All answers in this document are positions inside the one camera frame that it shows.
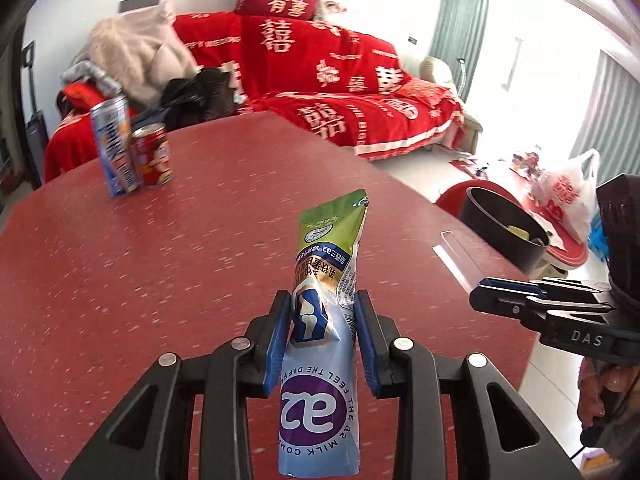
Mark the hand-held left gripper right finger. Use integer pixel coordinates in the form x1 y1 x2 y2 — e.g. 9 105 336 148
352 290 584 480

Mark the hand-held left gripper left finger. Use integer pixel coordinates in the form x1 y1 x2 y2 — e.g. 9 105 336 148
62 290 293 480

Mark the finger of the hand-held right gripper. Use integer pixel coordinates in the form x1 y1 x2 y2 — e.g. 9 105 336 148
479 276 615 298
469 286 617 323

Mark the blue green milk sachet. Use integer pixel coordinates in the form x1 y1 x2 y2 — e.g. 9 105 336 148
277 189 373 476

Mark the clear plastic box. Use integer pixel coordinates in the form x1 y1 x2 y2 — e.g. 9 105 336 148
432 230 482 294

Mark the black trash bin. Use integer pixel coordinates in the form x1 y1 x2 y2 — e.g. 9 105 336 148
457 186 551 278

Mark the person's right hand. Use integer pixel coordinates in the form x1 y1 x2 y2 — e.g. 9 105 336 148
577 357 640 441

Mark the red round side table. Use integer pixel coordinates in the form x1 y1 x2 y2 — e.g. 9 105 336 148
505 162 591 267

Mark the white paper napkin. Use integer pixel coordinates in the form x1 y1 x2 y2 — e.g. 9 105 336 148
542 227 568 252

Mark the white red printed plastic bag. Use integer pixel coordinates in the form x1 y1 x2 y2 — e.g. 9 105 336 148
530 148 602 241

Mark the red round stool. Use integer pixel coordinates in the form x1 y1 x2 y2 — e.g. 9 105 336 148
435 180 483 216

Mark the grey green curtain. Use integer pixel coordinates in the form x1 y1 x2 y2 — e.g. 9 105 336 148
567 50 640 181
429 0 491 81

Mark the short red drink can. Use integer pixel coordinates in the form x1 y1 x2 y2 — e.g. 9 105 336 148
131 122 173 190

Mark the red square cushion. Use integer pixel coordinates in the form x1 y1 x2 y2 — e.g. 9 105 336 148
397 78 451 108

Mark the beige armchair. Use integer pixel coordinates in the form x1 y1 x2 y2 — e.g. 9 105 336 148
419 56 483 153

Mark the tall blue drink can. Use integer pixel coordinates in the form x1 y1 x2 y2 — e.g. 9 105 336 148
90 95 142 198

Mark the black garment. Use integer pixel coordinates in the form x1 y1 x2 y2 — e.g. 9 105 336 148
132 67 238 131

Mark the red printed sofa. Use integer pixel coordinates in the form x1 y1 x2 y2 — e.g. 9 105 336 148
44 12 476 183

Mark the dark upright vacuum cleaner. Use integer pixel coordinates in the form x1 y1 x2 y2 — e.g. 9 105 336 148
21 41 51 188

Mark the beige fluffy coat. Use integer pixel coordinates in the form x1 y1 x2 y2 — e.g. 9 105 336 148
75 1 201 106

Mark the grey cloth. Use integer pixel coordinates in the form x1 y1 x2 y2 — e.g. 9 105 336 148
61 60 123 98

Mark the white patterned pillow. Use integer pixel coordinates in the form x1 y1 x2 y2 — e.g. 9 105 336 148
315 0 348 23

